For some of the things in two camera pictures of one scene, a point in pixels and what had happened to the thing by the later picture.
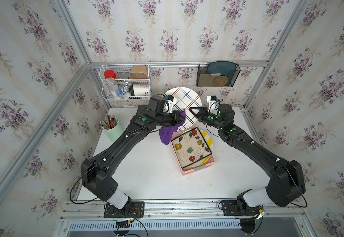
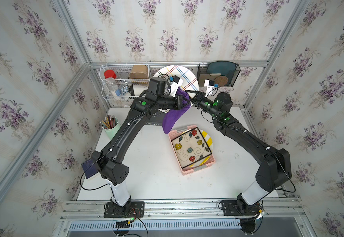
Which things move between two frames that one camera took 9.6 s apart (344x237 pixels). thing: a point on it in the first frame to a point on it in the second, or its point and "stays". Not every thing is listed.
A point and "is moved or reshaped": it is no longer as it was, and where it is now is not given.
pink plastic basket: [210, 162] stays
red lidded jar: [109, 73] stays
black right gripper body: [207, 117] to [203, 103]
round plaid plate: [187, 98] is moved or reshaped
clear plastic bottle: [112, 86] stays
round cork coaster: [220, 81] stays
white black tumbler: [139, 90] stays
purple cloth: [166, 133] is moved or reshaped
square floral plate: [190, 147] stays
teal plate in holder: [225, 68] stays
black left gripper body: [175, 119] to [178, 102]
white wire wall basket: [126, 81] stays
